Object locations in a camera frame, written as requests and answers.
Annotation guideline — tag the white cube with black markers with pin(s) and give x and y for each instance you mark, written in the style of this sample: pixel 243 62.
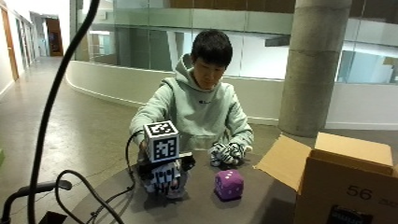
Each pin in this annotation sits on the white cube with black markers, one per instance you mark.
pixel 162 142

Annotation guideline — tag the glass railing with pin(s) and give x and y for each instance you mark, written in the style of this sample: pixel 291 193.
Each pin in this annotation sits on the glass railing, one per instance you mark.
pixel 231 40

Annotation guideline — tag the open cardboard box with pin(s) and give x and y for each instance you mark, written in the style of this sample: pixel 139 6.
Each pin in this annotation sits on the open cardboard box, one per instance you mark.
pixel 343 177

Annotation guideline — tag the concrete pillar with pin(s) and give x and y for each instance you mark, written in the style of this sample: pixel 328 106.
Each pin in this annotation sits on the concrete pillar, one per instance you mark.
pixel 312 65

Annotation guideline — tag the purple plush die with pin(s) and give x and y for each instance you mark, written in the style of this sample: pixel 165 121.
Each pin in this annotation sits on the purple plush die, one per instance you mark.
pixel 229 185

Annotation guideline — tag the wooden door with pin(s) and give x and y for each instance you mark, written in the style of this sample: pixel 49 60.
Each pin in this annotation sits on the wooden door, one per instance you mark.
pixel 9 43

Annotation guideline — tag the zebra striped soft toy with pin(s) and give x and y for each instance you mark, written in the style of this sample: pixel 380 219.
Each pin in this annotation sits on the zebra striped soft toy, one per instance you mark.
pixel 222 154

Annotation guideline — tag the grey soft toy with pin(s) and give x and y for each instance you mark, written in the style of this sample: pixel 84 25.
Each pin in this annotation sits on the grey soft toy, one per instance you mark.
pixel 175 190

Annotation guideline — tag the the person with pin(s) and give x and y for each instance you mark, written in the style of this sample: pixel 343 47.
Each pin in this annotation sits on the the person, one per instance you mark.
pixel 198 109

